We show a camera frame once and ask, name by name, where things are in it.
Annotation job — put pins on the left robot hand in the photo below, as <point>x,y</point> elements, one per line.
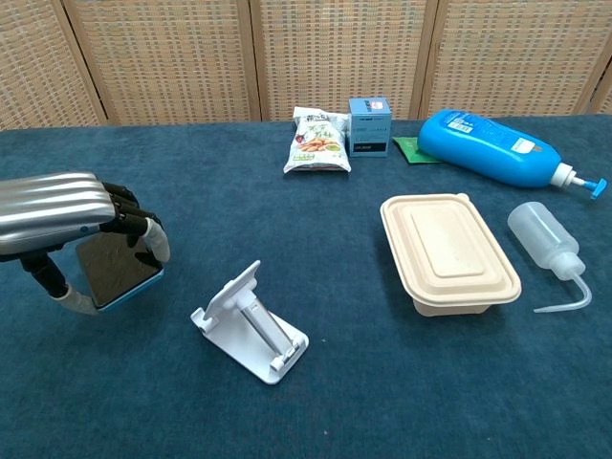
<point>52,205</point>

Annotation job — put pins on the blue pump detergent bottle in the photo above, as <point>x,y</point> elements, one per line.
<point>487,146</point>

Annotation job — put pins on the woven bamboo folding screen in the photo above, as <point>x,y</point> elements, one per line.
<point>334,52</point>

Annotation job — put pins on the beige lidded lunch box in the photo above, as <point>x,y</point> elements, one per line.
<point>447,248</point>

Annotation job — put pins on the clear squeeze wash bottle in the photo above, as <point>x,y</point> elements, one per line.
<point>545,239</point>

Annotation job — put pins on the small blue cardboard box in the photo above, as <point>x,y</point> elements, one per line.
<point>369,131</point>

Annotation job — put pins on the white snack bag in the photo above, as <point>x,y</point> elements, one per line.
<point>317,143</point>

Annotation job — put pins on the dark blue table mat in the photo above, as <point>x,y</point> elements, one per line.
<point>334,406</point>

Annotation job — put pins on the white phone stand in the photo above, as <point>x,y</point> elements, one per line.
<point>258,325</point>

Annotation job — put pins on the black smartphone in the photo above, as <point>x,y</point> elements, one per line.
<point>117,272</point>

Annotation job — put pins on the green flat packet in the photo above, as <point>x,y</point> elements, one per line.
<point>410,149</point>

